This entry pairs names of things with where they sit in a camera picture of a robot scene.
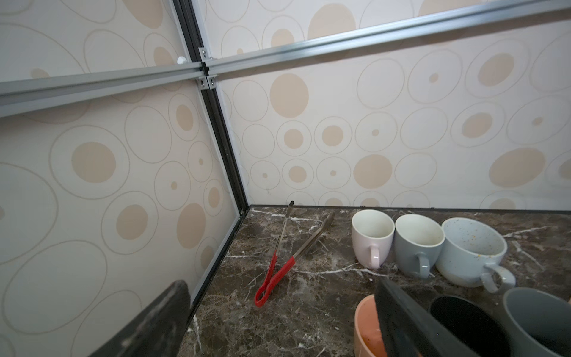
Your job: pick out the light grey mug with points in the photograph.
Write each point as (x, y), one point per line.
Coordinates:
(418, 242)

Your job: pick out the diagonal aluminium rail left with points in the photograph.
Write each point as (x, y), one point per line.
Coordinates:
(22, 96)

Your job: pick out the red handled tongs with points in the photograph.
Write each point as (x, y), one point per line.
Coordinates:
(273, 278)

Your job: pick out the speckled cream mug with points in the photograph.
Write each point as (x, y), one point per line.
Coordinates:
(472, 255)

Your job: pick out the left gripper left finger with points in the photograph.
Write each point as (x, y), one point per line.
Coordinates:
(156, 331)

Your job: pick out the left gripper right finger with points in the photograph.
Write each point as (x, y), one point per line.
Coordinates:
(409, 330)

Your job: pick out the black mug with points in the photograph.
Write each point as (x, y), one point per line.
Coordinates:
(472, 325)

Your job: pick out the horizontal aluminium rail back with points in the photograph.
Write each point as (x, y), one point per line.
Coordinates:
(248, 36)

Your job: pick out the cream and salmon mug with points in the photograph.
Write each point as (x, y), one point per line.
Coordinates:
(368, 339)

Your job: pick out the dark grey mug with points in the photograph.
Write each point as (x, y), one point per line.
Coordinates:
(536, 323)

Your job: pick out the pale pink mug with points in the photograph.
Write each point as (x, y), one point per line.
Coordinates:
(372, 237)

